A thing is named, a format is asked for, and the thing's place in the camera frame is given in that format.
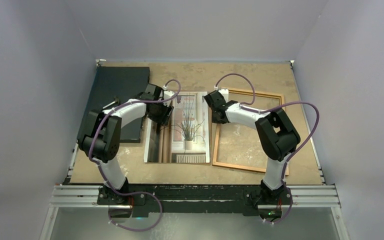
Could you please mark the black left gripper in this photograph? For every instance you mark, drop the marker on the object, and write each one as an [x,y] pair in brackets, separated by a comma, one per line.
[163,119]

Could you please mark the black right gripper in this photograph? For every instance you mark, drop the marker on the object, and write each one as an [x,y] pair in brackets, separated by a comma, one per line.
[215,120]

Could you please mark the plant window photo print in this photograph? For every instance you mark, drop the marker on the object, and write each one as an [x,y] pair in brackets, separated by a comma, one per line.
[185,127]

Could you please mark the light wooden picture frame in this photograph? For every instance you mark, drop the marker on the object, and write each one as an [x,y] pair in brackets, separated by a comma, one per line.
[237,146]

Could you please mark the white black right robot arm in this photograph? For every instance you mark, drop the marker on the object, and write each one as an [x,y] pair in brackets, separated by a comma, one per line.
[278,136]

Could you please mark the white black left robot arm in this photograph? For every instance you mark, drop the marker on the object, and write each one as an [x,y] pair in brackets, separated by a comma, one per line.
[100,136]

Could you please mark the dark blue electronics box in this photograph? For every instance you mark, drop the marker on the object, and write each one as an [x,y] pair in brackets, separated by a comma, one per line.
[113,86]

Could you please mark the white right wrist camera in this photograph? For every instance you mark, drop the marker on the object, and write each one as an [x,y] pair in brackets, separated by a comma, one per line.
[225,93]

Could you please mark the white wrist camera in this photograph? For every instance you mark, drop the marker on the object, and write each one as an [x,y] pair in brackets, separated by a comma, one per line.
[225,93]
[167,97]

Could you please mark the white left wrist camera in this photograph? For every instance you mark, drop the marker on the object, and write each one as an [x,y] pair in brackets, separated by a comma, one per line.
[167,97]

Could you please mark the aluminium rail base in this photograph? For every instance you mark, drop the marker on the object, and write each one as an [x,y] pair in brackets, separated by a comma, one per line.
[248,200]

